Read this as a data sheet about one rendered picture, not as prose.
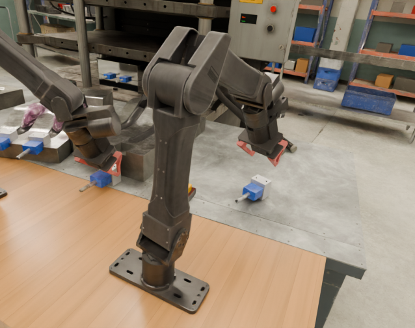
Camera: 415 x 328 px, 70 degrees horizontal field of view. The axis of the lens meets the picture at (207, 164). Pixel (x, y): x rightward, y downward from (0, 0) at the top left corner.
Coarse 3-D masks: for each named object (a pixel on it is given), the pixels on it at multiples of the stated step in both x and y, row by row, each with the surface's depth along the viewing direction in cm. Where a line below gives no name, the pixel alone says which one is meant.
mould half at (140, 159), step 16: (128, 112) 114; (144, 112) 113; (128, 128) 105; (144, 128) 107; (112, 144) 91; (144, 144) 93; (128, 160) 89; (144, 160) 88; (128, 176) 92; (144, 176) 90
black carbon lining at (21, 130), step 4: (84, 96) 125; (84, 100) 126; (32, 124) 106; (20, 128) 104; (24, 128) 105; (28, 128) 105; (52, 128) 105; (20, 132) 102; (24, 132) 101; (48, 132) 103; (52, 132) 104; (56, 132) 104; (52, 136) 102
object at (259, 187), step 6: (258, 174) 90; (252, 180) 88; (258, 180) 87; (264, 180) 87; (270, 180) 88; (246, 186) 86; (252, 186) 86; (258, 186) 87; (264, 186) 85; (270, 186) 88; (246, 192) 85; (252, 192) 84; (258, 192) 84; (264, 192) 87; (240, 198) 82; (252, 198) 84
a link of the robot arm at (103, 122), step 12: (60, 108) 66; (84, 108) 72; (96, 108) 70; (108, 108) 69; (60, 120) 67; (96, 120) 69; (108, 120) 69; (96, 132) 70; (108, 132) 70; (120, 132) 74
